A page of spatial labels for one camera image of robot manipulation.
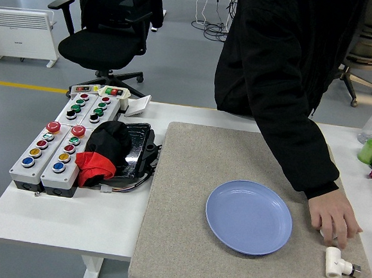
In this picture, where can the blue plate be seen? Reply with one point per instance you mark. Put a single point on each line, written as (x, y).
(247, 218)

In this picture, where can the black plastic tray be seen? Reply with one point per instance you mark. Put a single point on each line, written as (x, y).
(138, 154)

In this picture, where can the white red-green switch box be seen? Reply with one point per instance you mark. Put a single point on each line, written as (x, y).
(114, 93)

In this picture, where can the grey four-button control box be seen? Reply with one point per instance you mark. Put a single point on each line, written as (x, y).
(76, 108)
(99, 111)

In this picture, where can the person's right forearm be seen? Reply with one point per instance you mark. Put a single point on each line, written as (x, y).
(303, 158)

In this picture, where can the black office chair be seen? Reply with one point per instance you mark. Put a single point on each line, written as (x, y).
(93, 49)

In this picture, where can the white desk foot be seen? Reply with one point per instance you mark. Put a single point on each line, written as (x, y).
(156, 28)

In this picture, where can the plain white pipe tee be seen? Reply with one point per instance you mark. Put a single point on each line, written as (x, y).
(334, 235)

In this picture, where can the small grey switch box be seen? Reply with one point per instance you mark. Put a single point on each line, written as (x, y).
(83, 89)

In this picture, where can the grey emergency-stop button box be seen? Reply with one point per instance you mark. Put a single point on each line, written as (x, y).
(64, 161)
(36, 154)

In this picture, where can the black cloth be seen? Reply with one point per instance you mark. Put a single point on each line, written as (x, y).
(110, 141)

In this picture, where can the green cup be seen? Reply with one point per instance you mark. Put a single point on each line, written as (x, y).
(369, 151)

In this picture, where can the grey-brown mat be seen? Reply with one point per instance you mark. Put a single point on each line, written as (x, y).
(197, 236)

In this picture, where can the person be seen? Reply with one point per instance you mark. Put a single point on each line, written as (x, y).
(270, 55)

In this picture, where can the red cloth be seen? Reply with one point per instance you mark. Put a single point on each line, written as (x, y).
(95, 165)

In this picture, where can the white panel heater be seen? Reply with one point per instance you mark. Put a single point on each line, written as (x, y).
(20, 32)

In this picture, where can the white pipe tee metal fitting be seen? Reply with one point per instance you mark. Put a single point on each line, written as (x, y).
(334, 263)

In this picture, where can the white table leg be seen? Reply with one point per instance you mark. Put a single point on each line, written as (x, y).
(91, 271)

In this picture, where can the flat white box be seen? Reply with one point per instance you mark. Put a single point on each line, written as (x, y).
(138, 106)

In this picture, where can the person's right hand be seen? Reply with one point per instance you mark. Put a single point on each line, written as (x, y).
(331, 211)

